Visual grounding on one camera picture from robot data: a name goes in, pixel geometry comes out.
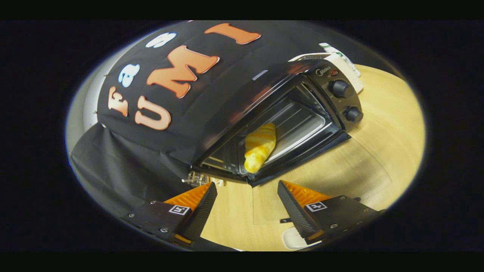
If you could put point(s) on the yellow striped croissant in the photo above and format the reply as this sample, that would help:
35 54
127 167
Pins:
260 147

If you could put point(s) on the black toaster oven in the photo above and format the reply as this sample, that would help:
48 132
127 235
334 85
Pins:
340 109

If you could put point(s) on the white square plate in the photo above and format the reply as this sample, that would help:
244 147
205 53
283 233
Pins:
293 240

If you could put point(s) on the white rectangular box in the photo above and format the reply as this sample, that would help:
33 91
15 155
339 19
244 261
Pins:
346 70

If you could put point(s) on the black backdrop cloth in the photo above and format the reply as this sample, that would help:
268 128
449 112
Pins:
132 158

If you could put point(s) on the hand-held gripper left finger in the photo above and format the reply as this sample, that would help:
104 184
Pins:
202 215

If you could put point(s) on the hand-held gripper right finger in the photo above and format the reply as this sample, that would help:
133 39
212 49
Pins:
295 211

